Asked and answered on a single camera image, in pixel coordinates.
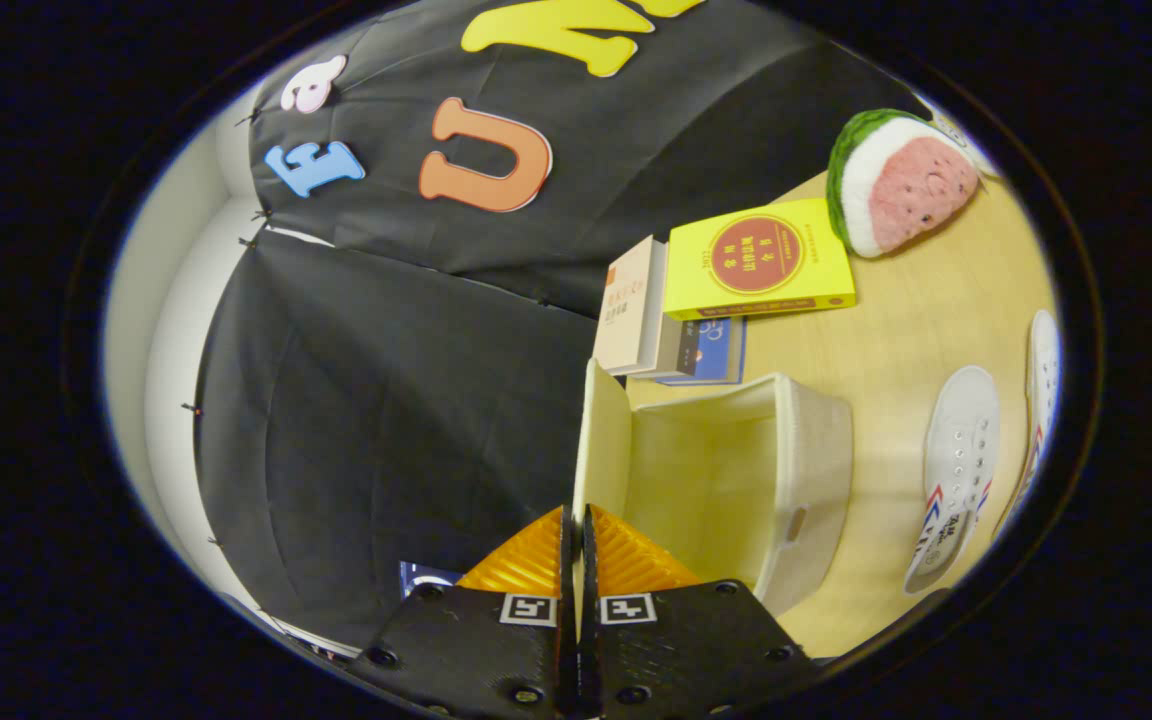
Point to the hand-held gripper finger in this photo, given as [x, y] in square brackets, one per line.
[568, 560]
[589, 560]

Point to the cream fabric storage box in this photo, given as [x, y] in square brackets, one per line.
[716, 480]

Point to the white canvas shoe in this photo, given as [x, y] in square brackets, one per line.
[1041, 380]
[961, 450]

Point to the blue white printed board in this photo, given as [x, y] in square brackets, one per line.
[421, 578]

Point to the grey book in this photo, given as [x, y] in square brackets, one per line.
[676, 350]

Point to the blue book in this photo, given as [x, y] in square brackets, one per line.
[721, 350]

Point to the beige book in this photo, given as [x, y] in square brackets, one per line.
[626, 310]

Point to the yellow book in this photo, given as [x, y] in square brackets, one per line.
[756, 260]

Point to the watermelon slice plush toy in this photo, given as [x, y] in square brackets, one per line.
[906, 185]

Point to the small white plush toy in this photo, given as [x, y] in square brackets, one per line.
[966, 140]

